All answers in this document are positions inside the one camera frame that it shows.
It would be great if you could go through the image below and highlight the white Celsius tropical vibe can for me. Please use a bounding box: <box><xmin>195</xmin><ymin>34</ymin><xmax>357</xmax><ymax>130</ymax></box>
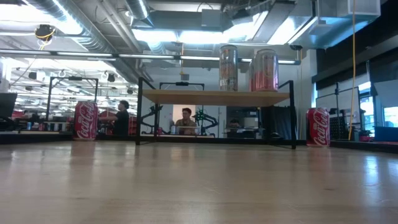
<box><xmin>219</xmin><ymin>45</ymin><xmax>239</xmax><ymax>92</ymax></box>

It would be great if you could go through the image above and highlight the red Coca-Cola can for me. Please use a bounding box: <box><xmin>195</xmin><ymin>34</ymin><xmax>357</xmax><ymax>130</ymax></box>
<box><xmin>73</xmin><ymin>100</ymin><xmax>99</xmax><ymax>141</ymax></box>
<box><xmin>305</xmin><ymin>107</ymin><xmax>331</xmax><ymax>147</ymax></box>

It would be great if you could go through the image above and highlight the red tool cabinet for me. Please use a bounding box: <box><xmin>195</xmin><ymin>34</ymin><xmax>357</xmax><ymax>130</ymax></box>
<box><xmin>128</xmin><ymin>116</ymin><xmax>137</xmax><ymax>136</ymax></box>

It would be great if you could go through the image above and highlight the grey ceiling box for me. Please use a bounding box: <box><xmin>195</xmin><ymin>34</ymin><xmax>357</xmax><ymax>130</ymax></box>
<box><xmin>201</xmin><ymin>8</ymin><xmax>222</xmax><ymax>28</ymax></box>

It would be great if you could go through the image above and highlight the long ceiling light bar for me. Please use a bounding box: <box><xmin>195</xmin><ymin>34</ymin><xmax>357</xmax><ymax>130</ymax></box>
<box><xmin>0</xmin><ymin>49</ymin><xmax>302</xmax><ymax>65</ymax></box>

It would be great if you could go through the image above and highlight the black tripod stand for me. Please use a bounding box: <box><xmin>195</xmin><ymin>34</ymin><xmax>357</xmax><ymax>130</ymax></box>
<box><xmin>315</xmin><ymin>82</ymin><xmax>360</xmax><ymax>125</ymax></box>

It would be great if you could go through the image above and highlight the black perforated panel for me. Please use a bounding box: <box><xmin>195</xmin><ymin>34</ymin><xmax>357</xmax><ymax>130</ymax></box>
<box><xmin>329</xmin><ymin>116</ymin><xmax>348</xmax><ymax>140</ymax></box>

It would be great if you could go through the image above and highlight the blue storage bin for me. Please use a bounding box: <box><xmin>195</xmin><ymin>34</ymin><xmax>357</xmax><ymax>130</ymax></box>
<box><xmin>374</xmin><ymin>126</ymin><xmax>398</xmax><ymax>143</ymax></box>

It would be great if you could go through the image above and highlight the black computer monitor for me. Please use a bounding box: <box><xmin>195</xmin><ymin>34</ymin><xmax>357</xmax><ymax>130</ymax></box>
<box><xmin>0</xmin><ymin>92</ymin><xmax>18</xmax><ymax>118</ymax></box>

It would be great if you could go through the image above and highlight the wooden shelf black metal frame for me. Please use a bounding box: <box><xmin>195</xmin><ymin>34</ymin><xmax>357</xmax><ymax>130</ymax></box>
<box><xmin>136</xmin><ymin>77</ymin><xmax>296</xmax><ymax>150</ymax></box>

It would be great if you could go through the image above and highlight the black background rig frame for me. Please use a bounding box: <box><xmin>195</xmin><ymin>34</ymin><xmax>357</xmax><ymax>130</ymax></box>
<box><xmin>159</xmin><ymin>82</ymin><xmax>205</xmax><ymax>138</ymax></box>
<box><xmin>45</xmin><ymin>76</ymin><xmax>100</xmax><ymax>122</ymax></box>

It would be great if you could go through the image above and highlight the round silver ventilation duct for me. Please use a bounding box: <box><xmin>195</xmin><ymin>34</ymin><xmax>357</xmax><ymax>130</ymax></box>
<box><xmin>126</xmin><ymin>0</ymin><xmax>155</xmax><ymax>27</ymax></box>

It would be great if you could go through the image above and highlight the yellow extension cable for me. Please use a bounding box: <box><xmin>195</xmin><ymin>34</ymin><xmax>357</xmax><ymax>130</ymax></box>
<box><xmin>347</xmin><ymin>0</ymin><xmax>356</xmax><ymax>141</ymax></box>

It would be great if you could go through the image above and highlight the black ceiling cable reel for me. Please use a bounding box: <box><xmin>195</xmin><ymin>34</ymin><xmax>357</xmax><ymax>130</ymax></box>
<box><xmin>34</xmin><ymin>24</ymin><xmax>57</xmax><ymax>41</ymax></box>

